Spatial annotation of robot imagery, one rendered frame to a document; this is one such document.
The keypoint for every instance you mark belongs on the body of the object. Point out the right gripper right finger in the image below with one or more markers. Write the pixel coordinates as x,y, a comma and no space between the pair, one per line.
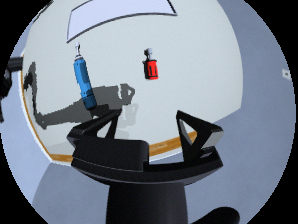
208,134

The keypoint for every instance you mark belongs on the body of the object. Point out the red-handled nut driver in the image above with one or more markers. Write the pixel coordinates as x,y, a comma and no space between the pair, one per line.
151,66

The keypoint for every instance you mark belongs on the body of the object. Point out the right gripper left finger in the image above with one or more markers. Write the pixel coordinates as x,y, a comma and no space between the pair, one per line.
91,127

